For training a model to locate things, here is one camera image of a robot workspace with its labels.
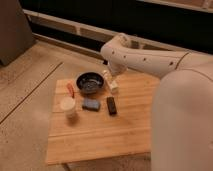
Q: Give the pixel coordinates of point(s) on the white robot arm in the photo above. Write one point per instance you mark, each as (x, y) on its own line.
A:
(182, 108)

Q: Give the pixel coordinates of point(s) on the dark ceramic bowl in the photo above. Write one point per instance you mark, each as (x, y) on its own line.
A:
(90, 82)

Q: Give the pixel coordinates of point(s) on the black rectangular block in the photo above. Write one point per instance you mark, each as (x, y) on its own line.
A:
(111, 106)

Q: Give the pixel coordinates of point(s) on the blue sponge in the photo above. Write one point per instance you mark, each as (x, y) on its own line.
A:
(91, 104)

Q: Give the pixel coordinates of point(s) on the white paper cup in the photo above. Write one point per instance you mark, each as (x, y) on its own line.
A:
(68, 106)

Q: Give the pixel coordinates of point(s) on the wooden table board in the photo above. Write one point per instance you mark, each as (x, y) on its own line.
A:
(96, 135)

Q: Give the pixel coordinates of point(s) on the grey cabinet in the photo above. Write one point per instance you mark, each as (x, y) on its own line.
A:
(16, 36)

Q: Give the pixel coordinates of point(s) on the white window frame rail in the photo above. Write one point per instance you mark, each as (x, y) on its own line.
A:
(83, 30)

